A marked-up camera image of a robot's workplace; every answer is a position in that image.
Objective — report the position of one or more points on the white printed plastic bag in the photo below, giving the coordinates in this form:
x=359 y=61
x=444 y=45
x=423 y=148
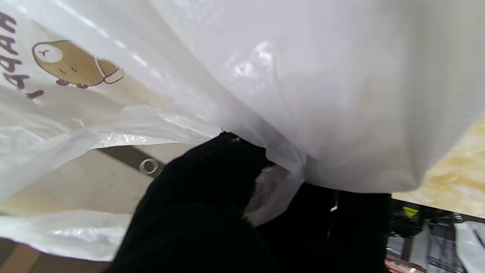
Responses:
x=303 y=76

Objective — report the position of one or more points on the dark wall strip with rings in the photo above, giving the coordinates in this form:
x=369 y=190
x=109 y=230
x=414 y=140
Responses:
x=127 y=155

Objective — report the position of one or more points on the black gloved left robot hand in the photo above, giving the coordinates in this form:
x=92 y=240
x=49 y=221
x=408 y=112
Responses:
x=197 y=212

